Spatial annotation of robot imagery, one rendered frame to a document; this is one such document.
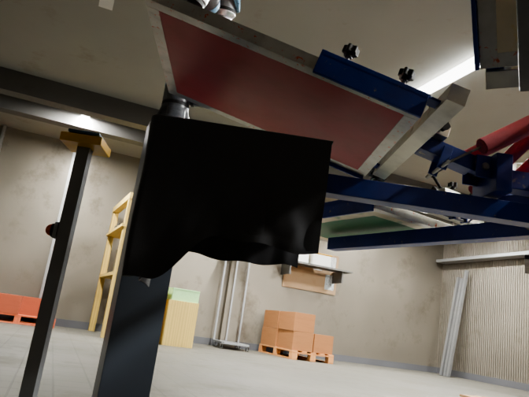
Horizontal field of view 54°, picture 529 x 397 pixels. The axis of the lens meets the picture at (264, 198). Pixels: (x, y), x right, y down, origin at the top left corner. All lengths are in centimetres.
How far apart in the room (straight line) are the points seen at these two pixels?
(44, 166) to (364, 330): 690
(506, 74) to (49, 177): 875
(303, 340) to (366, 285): 274
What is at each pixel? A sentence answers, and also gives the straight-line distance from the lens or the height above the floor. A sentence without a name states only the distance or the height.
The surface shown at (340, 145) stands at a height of 107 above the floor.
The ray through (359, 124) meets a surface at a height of 106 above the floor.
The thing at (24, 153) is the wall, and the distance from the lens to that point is 974.
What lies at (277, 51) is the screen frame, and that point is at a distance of 140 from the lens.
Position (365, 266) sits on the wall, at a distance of 1123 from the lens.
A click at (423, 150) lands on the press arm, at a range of 168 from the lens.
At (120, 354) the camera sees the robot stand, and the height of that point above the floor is 29.
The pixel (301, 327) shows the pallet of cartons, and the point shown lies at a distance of 893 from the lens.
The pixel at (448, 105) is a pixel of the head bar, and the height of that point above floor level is 105.
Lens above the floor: 45
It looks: 14 degrees up
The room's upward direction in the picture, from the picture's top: 8 degrees clockwise
